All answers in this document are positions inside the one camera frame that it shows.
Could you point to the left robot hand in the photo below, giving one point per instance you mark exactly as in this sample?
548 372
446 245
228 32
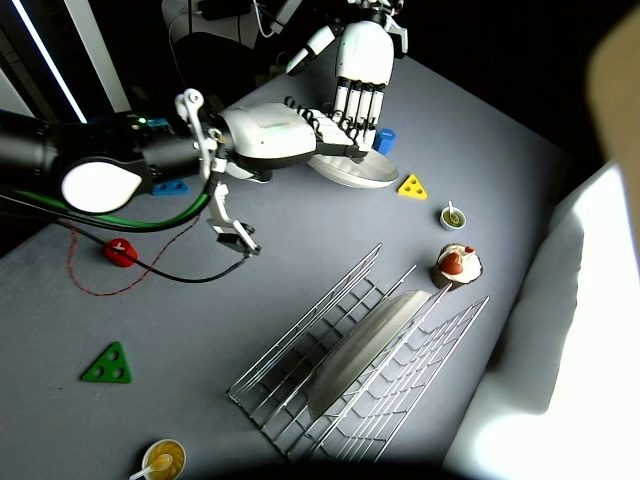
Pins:
362 55

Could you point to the white ceramic plate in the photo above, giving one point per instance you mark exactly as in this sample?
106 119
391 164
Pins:
350 355
360 172

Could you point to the blue hexagonal block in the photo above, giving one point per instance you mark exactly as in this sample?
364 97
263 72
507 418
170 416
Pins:
386 142

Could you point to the yellow triangle block with holes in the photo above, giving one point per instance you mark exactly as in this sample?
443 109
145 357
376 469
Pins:
412 196

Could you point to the small white spoon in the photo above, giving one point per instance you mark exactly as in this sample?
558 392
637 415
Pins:
450 207

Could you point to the small white bowl olive filling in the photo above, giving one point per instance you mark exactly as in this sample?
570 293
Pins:
452 227

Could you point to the blue triangle block with holes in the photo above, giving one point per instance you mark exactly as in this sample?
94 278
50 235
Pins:
172 189

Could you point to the toy cupcake with red heart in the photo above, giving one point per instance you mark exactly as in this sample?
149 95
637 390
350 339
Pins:
465 272

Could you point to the beige blurred board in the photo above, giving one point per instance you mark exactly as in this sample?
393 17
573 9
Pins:
617 75

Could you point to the red cylinder block white cross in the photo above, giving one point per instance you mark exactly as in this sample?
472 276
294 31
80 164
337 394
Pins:
129 250

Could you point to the bright light strip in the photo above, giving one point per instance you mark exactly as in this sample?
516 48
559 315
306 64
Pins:
50 62

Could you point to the white backdrop sheet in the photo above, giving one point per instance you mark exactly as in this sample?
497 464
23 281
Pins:
575 350

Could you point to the green triangle block with holes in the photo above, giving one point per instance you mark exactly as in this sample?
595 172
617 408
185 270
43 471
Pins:
111 365

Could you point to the white bowl yellow filling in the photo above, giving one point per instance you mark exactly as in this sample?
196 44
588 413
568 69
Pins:
177 462

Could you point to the white plastic spoon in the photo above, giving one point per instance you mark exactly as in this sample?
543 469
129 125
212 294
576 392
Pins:
145 472

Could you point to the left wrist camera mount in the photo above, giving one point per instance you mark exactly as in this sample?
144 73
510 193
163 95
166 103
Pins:
400 37

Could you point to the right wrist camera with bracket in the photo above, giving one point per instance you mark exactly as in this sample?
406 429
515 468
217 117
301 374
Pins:
220 205

